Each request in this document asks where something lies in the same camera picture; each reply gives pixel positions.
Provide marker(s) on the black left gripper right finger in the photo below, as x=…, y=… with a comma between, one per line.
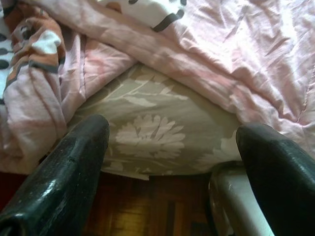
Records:
x=283, y=184

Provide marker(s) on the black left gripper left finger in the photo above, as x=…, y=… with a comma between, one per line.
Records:
x=54, y=186

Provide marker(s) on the pink cartoon print quilt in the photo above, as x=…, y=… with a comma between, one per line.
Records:
x=221, y=49

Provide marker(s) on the grey robot left leg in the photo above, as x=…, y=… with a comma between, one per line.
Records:
x=233, y=201

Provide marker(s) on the beige floral bed sheet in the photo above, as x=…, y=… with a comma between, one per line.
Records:
x=152, y=110

